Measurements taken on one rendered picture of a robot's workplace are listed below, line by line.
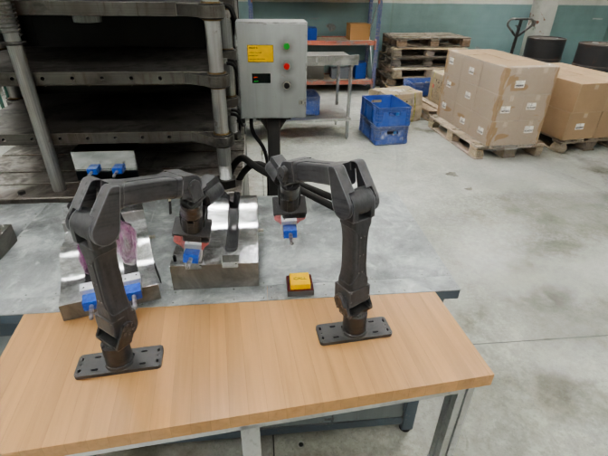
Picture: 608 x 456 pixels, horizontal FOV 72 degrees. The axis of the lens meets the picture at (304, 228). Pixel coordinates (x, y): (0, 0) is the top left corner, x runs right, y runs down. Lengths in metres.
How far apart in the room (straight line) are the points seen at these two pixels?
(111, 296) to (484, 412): 1.66
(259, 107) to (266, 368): 1.24
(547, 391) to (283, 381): 1.55
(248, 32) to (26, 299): 1.27
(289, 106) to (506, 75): 3.08
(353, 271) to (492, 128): 3.91
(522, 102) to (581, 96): 0.71
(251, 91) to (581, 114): 4.18
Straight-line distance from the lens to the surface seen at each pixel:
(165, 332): 1.22
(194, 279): 1.31
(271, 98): 1.96
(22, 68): 2.04
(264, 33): 1.91
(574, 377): 2.49
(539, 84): 4.95
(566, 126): 5.44
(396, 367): 1.12
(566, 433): 2.24
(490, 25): 8.80
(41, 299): 1.47
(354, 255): 1.01
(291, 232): 1.31
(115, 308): 1.04
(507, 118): 4.87
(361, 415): 1.85
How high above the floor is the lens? 1.62
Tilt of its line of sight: 31 degrees down
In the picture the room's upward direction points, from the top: 1 degrees clockwise
